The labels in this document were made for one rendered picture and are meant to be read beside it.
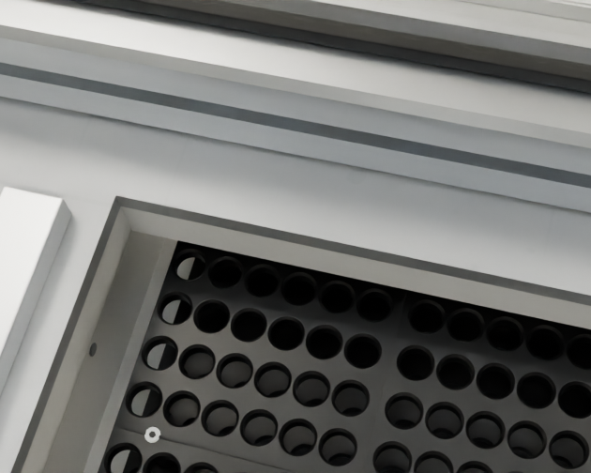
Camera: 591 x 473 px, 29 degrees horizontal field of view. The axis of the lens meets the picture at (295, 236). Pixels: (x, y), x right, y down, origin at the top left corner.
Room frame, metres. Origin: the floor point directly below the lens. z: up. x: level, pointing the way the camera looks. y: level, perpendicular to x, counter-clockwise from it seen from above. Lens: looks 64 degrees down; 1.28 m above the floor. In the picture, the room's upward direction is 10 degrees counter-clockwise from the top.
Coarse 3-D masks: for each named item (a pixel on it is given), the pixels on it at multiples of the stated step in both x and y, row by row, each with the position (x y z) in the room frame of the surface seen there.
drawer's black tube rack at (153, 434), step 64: (192, 256) 0.19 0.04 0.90; (192, 320) 0.16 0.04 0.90; (256, 320) 0.17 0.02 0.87; (320, 320) 0.16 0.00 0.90; (384, 320) 0.15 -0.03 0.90; (448, 320) 0.15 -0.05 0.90; (512, 320) 0.14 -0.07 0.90; (192, 384) 0.14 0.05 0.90; (256, 384) 0.14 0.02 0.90; (320, 384) 0.14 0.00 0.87; (384, 384) 0.13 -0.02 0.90; (448, 384) 0.13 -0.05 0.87; (512, 384) 0.12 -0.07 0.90; (576, 384) 0.12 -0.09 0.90; (128, 448) 0.12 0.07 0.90; (192, 448) 0.12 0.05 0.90; (256, 448) 0.11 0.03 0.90; (320, 448) 0.11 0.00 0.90; (384, 448) 0.11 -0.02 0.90; (448, 448) 0.10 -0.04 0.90; (512, 448) 0.11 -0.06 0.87; (576, 448) 0.10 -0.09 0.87
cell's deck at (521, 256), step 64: (0, 128) 0.23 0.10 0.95; (64, 128) 0.23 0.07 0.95; (128, 128) 0.22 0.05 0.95; (0, 192) 0.21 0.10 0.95; (64, 192) 0.20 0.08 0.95; (128, 192) 0.20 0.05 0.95; (192, 192) 0.19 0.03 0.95; (256, 192) 0.19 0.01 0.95; (320, 192) 0.18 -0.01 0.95; (384, 192) 0.18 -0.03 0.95; (448, 192) 0.17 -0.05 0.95; (64, 256) 0.18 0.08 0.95; (256, 256) 0.18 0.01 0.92; (320, 256) 0.17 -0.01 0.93; (384, 256) 0.16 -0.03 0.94; (448, 256) 0.15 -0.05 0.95; (512, 256) 0.15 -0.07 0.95; (576, 256) 0.14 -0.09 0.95; (64, 320) 0.15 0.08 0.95; (576, 320) 0.13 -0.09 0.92; (64, 384) 0.14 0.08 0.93; (0, 448) 0.11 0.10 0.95
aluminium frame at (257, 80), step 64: (0, 0) 0.25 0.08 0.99; (64, 0) 0.25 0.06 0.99; (128, 0) 0.24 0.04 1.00; (0, 64) 0.24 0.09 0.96; (64, 64) 0.23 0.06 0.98; (128, 64) 0.22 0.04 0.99; (192, 64) 0.21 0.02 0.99; (256, 64) 0.21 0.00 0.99; (320, 64) 0.20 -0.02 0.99; (384, 64) 0.20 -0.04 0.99; (448, 64) 0.19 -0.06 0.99; (512, 64) 0.19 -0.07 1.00; (192, 128) 0.21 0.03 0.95; (256, 128) 0.20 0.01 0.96; (320, 128) 0.20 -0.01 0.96; (384, 128) 0.18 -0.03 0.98; (448, 128) 0.18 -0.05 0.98; (512, 128) 0.17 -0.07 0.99; (576, 128) 0.16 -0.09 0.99; (512, 192) 0.17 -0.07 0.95; (576, 192) 0.16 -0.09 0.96
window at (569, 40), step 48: (192, 0) 0.23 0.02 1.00; (240, 0) 0.22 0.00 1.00; (288, 0) 0.22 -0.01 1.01; (336, 0) 0.21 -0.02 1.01; (384, 0) 0.20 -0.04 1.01; (432, 0) 0.20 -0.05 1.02; (480, 0) 0.19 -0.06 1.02; (528, 0) 0.19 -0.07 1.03; (576, 0) 0.18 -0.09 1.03; (480, 48) 0.19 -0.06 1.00; (528, 48) 0.19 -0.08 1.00; (576, 48) 0.18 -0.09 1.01
